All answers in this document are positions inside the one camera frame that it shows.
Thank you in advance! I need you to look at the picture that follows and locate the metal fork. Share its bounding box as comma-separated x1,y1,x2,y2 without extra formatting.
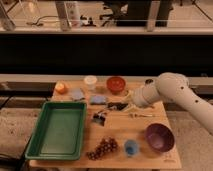
129,113,154,118

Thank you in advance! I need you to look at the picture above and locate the blue plastic cup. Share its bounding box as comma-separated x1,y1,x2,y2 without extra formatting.
124,139,139,157

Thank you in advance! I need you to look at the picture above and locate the red bowl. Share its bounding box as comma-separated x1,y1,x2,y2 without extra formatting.
106,76,126,94

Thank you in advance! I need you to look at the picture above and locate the green plastic tray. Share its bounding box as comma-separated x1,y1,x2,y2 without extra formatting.
25,102,87,161

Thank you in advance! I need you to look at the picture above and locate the orange fruit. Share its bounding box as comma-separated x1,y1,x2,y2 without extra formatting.
55,83,67,94

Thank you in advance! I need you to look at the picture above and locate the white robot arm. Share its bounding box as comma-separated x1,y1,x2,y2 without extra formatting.
124,72,213,135

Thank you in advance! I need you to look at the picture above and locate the blue sponge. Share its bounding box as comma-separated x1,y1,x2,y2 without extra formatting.
90,95,107,105

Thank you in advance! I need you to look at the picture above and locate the wooden table board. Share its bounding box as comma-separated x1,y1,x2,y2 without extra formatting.
29,80,183,170

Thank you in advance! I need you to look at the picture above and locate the purple bowl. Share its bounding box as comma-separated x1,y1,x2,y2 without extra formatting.
145,123,175,153

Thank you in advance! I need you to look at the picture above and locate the grey folded cloth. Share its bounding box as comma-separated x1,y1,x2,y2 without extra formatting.
70,88,85,101

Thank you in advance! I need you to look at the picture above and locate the bunch of dark grapes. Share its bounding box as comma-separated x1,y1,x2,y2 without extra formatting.
86,138,118,160

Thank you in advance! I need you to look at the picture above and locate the small metal cup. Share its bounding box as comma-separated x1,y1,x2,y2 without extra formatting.
145,79,154,84

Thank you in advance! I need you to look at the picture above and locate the white cup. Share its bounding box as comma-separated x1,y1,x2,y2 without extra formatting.
84,75,97,91

